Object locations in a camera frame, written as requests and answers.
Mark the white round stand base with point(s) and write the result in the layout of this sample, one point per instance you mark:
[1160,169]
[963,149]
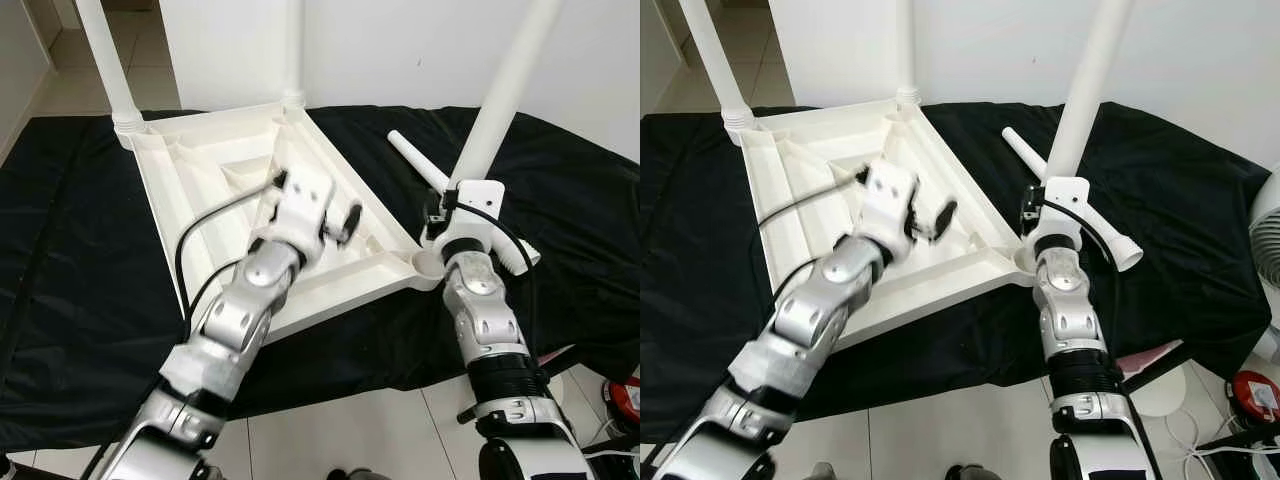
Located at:
[1160,402]
[575,398]

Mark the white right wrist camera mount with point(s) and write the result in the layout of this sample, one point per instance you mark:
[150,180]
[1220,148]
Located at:
[475,205]
[1065,200]

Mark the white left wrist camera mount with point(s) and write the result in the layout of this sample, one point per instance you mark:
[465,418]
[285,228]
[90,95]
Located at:
[890,195]
[305,200]

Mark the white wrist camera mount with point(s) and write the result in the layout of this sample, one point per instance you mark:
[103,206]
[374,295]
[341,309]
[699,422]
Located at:
[1065,200]
[475,205]
[890,195]
[305,200]

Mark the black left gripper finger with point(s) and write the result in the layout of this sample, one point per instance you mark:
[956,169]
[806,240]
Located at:
[942,216]
[350,219]

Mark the white plastic children table top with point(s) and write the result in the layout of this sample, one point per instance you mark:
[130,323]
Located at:
[800,150]
[200,160]

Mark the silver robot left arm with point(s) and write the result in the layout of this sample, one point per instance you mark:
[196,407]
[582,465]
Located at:
[800,320]
[235,320]

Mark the pink flat board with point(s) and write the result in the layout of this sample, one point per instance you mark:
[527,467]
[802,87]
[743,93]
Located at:
[1150,355]
[555,355]

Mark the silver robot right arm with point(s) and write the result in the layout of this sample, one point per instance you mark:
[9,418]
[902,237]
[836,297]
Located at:
[1065,310]
[480,310]

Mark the black tablecloth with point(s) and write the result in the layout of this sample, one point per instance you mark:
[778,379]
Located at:
[1180,250]
[70,300]

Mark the white plastic table leg tube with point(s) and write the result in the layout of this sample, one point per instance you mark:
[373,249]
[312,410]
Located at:
[415,158]
[510,90]
[1090,90]
[1025,150]
[905,50]
[105,60]
[293,50]
[715,60]

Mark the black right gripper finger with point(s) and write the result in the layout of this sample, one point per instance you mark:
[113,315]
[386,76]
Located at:
[1026,215]
[431,220]

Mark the white round fan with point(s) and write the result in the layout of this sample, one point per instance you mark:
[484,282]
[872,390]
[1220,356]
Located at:
[1268,240]

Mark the black robot right foot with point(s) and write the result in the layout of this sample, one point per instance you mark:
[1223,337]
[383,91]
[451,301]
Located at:
[355,474]
[968,473]

